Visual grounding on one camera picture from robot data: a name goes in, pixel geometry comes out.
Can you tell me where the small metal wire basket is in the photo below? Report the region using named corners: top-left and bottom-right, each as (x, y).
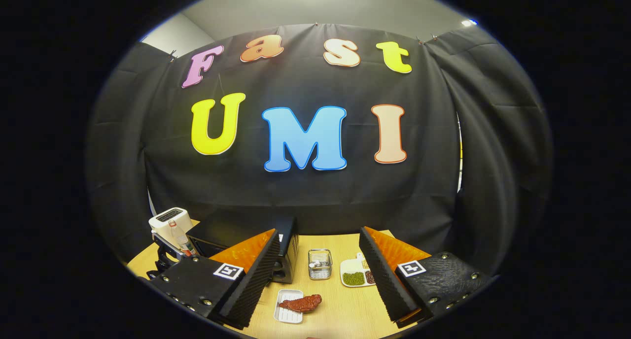
top-left (308, 249), bottom-right (333, 280)

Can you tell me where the black electric oven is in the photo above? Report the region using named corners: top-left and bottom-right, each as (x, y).
top-left (186, 212), bottom-right (299, 284)

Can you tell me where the white divided plate of beans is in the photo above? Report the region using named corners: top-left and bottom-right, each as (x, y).
top-left (340, 253), bottom-right (376, 287)

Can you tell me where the small white ribbed tray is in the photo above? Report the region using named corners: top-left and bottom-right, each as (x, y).
top-left (274, 289), bottom-right (304, 324)

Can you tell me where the clear bottle red label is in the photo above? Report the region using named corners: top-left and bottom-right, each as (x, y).
top-left (168, 220), bottom-right (198, 257)

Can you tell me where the white toaster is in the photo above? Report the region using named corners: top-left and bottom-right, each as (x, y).
top-left (149, 207), bottom-right (194, 241)

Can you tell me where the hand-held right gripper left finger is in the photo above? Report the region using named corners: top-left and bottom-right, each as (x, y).
top-left (148, 228), bottom-right (280, 330)

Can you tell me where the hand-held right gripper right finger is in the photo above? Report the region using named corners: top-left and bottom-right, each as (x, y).
top-left (359, 226), bottom-right (493, 329)

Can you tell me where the red raw steak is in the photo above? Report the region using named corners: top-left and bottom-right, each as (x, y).
top-left (279, 294), bottom-right (322, 313)

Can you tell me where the black backdrop cloth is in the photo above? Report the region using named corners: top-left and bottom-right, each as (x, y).
top-left (86, 24), bottom-right (553, 275)

